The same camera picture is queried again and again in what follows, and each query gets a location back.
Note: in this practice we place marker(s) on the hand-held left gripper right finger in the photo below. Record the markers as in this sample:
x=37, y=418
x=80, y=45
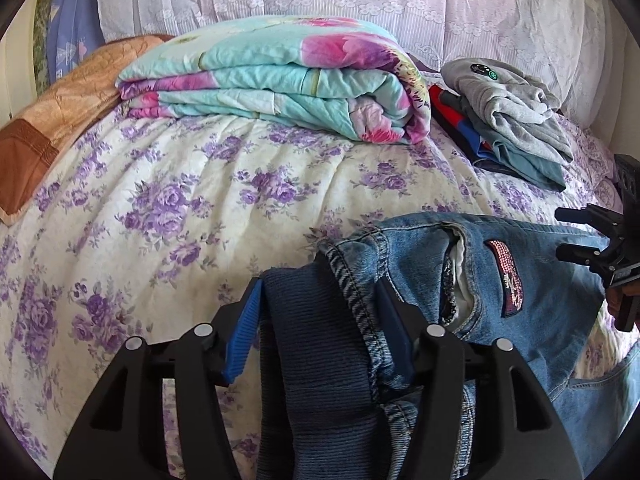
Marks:
x=395, y=330

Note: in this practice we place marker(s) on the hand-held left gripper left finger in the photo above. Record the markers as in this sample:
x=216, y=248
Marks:
x=240, y=345

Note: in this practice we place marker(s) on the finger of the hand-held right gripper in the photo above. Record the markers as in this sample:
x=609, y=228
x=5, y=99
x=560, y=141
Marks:
x=590, y=222
x=585, y=253

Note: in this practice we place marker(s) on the blue denim pants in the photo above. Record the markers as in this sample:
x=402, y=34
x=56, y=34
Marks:
x=540, y=320

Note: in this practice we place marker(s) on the person's right hand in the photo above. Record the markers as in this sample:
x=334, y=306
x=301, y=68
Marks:
x=613, y=301

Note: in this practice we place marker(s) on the lilac frilled pillow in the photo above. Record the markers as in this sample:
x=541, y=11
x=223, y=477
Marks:
x=595, y=160

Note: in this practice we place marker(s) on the teal folded garment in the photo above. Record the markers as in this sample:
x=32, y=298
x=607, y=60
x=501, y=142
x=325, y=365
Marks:
x=530, y=167

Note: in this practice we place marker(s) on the grey hoodie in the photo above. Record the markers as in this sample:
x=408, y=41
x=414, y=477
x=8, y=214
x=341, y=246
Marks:
x=500, y=95

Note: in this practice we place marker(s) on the red and blue garment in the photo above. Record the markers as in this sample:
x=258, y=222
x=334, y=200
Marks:
x=455, y=120

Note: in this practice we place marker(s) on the purple floral bedspread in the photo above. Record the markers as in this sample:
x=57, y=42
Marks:
x=175, y=185

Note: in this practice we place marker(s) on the folded turquoise floral blanket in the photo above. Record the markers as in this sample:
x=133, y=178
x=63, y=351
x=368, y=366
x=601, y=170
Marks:
x=280, y=75

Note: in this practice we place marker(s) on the orange brown pillow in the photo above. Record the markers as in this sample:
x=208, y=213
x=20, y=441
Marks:
x=65, y=105

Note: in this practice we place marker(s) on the blue patterned pillow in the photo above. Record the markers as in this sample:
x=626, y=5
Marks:
x=75, y=10

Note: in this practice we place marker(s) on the green patterned cloth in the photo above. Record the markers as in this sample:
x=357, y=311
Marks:
x=45, y=25

